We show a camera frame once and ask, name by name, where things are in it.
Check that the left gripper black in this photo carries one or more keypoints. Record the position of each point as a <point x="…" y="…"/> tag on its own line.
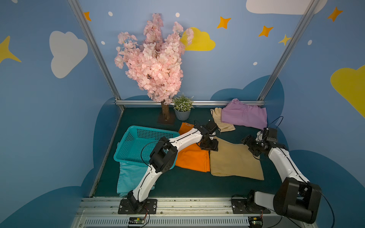
<point x="209" y="144"/>

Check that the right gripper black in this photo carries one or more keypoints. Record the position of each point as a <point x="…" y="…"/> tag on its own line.
<point x="252" y="146"/>

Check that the orange pants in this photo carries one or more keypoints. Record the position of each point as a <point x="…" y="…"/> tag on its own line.
<point x="194" y="158"/>

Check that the beige pants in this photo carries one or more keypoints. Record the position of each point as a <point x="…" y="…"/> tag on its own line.
<point x="234" y="160"/>

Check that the teal plastic basket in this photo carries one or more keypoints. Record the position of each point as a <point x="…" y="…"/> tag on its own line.
<point x="138" y="142"/>

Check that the teal pants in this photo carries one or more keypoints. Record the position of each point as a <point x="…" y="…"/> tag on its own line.
<point x="130" y="176"/>

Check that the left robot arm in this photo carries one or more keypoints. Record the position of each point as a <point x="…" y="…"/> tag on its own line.
<point x="163" y="157"/>

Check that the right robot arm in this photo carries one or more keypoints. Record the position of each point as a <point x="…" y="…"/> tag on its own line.
<point x="296" y="198"/>

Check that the purple folded garment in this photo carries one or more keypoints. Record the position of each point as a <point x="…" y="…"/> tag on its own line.
<point x="238" y="113"/>

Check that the small potted green plant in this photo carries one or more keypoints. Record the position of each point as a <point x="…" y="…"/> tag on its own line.
<point x="182" y="106"/>

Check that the pink blossom artificial tree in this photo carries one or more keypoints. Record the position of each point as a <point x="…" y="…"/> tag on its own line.
<point x="155" y="63"/>

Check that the right circuit board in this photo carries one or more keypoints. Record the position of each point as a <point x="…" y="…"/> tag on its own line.
<point x="255" y="222"/>

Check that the circuit board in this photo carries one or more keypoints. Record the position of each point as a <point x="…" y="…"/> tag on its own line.
<point x="255" y="222"/>
<point x="138" y="221"/>

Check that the left circuit board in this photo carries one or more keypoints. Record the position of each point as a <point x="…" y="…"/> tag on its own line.
<point x="138" y="221"/>

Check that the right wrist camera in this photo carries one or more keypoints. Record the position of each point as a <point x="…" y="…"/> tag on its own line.
<point x="270" y="135"/>

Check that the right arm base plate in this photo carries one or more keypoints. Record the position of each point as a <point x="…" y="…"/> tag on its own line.
<point x="241" y="205"/>

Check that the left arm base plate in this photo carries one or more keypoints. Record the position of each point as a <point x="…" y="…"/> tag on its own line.
<point x="126" y="207"/>

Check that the aluminium front rail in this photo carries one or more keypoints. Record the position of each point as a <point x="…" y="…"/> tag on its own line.
<point x="173" y="212"/>

